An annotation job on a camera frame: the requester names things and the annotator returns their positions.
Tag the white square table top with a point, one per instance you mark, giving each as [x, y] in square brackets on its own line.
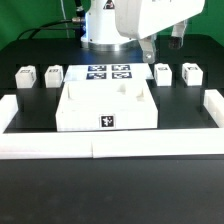
[106, 105]

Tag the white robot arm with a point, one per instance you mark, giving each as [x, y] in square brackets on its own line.
[112, 25]

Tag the white sheet with fiducial markers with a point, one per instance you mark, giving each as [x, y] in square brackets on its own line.
[108, 71]

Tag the white U-shaped obstacle fence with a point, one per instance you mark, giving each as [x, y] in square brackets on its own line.
[171, 142]

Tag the black cable connector upright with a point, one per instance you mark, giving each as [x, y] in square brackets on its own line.
[79, 9]

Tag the black cable thick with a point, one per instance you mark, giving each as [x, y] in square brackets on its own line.
[61, 25]

